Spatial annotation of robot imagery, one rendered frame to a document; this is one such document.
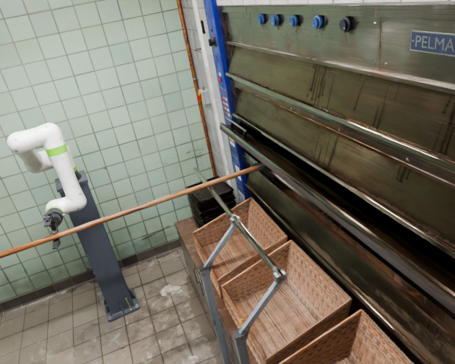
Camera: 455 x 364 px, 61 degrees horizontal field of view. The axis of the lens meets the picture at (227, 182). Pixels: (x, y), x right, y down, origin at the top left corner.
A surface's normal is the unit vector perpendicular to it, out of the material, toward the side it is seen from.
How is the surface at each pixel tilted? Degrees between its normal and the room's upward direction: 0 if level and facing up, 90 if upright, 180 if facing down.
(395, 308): 70
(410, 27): 90
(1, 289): 90
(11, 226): 90
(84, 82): 90
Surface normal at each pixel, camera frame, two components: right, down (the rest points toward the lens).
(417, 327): -0.92, -0.01
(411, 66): -0.92, 0.30
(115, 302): 0.42, 0.36
